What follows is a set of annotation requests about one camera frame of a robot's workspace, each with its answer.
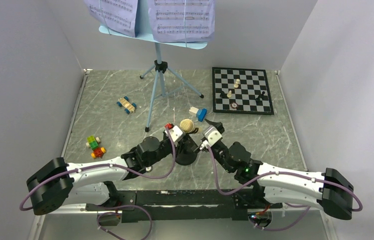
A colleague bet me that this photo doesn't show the black microphone stand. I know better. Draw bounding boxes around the black microphone stand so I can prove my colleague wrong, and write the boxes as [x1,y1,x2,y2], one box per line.
[175,127,202,166]

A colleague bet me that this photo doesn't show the gold toy microphone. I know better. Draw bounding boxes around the gold toy microphone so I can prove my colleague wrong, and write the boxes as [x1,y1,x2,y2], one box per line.
[179,119,203,134]

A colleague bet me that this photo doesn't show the sheet music page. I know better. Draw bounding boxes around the sheet music page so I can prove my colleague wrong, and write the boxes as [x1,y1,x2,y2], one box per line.
[84,0,138,38]
[147,0,216,43]

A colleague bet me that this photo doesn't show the light blue music stand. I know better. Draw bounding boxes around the light blue music stand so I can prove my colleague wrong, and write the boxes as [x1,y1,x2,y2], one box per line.
[98,0,209,133]

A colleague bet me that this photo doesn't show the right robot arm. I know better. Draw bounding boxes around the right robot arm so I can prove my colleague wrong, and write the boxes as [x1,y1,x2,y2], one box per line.
[200,120,362,221]

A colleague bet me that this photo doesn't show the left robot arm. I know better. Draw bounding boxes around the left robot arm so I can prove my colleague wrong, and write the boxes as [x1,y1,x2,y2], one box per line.
[20,133,197,216]

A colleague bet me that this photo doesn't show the blue white block toy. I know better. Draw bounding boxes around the blue white block toy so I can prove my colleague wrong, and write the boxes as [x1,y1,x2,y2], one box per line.
[189,106,207,122]

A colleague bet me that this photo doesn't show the poker chip on chessboard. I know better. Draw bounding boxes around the poker chip on chessboard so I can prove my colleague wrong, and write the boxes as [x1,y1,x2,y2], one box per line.
[230,102,238,109]

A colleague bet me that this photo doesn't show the black chess piece left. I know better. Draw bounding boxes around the black chess piece left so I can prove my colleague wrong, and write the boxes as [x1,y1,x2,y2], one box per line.
[220,92,228,99]

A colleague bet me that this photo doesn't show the black chess piece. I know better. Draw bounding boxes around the black chess piece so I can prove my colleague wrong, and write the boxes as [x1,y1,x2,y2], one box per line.
[255,91,265,102]
[220,92,228,99]

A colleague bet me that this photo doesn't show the black white chessboard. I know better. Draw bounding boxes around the black white chessboard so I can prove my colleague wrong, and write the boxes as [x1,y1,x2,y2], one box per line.
[212,67,274,115]

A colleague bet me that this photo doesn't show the white chess piece upper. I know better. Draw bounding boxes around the white chess piece upper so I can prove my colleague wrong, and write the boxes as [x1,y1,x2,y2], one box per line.
[234,79,240,89]

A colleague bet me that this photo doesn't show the black chess piece right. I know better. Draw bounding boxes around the black chess piece right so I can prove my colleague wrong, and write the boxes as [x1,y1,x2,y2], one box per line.
[255,91,265,102]

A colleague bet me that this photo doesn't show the wooden toy car blue wheels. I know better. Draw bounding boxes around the wooden toy car blue wheels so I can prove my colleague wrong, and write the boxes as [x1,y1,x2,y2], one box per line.
[117,96,137,115]

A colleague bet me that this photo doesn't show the colourful brick toy train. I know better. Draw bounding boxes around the colourful brick toy train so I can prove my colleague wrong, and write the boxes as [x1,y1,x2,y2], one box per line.
[86,135,106,159]

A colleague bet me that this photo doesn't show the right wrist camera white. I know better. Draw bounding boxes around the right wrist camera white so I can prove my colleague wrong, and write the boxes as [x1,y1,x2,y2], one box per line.
[199,126,223,151]

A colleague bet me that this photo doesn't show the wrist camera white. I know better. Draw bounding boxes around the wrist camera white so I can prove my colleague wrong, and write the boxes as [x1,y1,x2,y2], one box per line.
[199,126,223,151]
[164,123,185,143]

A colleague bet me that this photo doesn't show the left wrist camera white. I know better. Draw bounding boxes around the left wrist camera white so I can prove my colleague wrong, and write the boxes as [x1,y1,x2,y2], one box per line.
[164,123,185,143]

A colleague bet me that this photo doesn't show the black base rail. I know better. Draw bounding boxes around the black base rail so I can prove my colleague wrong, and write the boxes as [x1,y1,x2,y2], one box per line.
[86,181,282,223]

